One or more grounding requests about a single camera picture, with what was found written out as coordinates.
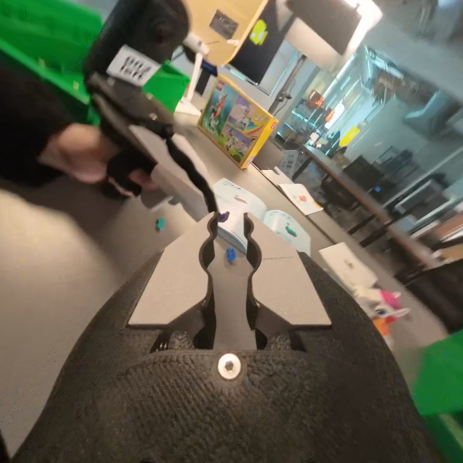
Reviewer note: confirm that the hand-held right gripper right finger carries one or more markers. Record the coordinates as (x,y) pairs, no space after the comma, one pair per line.
(285,285)

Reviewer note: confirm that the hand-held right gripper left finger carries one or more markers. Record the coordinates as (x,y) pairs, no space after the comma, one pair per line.
(173,285)

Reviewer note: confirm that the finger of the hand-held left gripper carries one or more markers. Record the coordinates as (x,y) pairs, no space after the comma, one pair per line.
(193,155)
(173,188)

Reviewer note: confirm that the purple and blue lego assembly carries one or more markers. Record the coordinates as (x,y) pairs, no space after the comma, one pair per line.
(222,216)

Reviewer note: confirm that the person's left forearm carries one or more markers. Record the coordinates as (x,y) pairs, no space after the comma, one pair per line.
(25,126)

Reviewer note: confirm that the teal lego piece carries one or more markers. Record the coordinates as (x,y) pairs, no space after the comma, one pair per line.
(160,224)

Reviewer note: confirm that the yellow lego box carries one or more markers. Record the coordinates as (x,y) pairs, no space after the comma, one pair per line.
(235,123)

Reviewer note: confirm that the blue lego piece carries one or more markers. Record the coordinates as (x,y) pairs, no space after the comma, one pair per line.
(230,255)

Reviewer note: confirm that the lego unicorn figure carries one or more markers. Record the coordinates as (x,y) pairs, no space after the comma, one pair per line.
(383,311)

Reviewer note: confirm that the person's left hand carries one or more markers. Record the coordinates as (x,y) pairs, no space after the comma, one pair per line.
(83,155)

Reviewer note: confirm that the open light blue instruction booklet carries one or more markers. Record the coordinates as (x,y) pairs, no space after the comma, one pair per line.
(275,224)

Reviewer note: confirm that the white desk stand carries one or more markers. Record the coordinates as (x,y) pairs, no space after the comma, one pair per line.
(193,79)

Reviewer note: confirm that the grey laptop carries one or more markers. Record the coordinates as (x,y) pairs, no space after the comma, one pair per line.
(271,155)

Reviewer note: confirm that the white booklet with orange print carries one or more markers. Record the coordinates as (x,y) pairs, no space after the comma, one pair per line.
(302,199)

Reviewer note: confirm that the green plastic crate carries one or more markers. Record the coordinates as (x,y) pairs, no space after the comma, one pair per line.
(47,43)

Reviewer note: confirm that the black light stand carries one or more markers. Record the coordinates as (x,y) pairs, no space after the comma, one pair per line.
(285,90)

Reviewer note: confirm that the large black screen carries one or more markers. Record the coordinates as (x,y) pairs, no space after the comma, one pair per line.
(260,61)

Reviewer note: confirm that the long dark table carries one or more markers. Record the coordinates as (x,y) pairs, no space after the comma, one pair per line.
(379,202)

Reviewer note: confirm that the light wooden board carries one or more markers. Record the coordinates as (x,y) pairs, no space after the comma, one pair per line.
(231,21)

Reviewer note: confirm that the yellow sticker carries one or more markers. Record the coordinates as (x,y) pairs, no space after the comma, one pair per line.
(258,32)

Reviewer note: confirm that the yellow note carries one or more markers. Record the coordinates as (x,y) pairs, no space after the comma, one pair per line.
(349,136)

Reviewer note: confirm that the green plastic bin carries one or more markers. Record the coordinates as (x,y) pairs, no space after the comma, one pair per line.
(441,383)

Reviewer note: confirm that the softbox light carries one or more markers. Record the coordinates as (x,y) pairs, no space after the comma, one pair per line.
(325,25)

